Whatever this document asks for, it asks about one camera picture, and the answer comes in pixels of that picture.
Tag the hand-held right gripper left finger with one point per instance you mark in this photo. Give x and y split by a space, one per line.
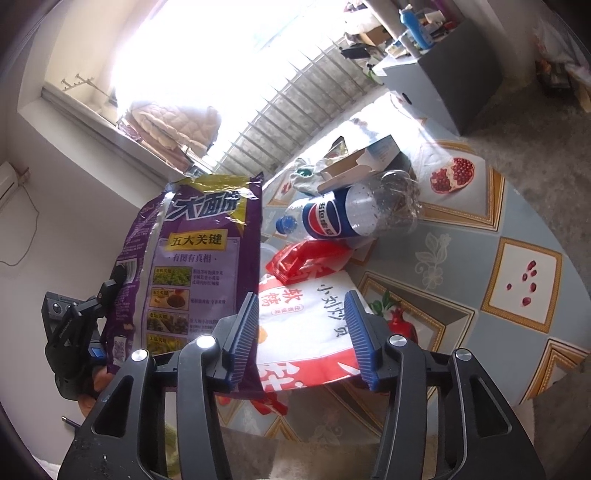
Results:
242 341

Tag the blue spray bottle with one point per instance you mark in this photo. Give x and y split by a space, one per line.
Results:
415 27

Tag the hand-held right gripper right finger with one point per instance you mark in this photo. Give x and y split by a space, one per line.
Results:
362 341

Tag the clear bottle with blue label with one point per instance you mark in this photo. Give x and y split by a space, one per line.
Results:
351 207

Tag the small red packet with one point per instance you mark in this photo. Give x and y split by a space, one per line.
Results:
300 258

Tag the white air conditioner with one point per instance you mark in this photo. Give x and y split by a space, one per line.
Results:
7 184

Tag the person's left hand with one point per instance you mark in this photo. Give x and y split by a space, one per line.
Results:
94 390

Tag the grey cabinet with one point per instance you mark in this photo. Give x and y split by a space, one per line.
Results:
461 83

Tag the red and white food bag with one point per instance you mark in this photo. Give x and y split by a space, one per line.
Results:
314 332

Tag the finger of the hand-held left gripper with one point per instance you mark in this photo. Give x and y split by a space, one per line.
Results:
108 295

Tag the folded pink quilt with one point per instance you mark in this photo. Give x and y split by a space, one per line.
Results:
175 122

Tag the metal wall hooks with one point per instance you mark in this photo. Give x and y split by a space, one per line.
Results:
78 79

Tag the purple snack bag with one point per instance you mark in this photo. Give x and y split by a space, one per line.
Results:
198 240

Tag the pile of household clutter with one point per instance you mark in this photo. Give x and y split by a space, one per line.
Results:
563 69

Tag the white plastic bag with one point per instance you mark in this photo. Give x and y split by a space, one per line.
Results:
318 177

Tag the white and blue cardboard box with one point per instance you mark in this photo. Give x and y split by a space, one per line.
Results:
369 157

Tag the grey ribbed radiator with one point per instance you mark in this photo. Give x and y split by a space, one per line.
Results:
295 101

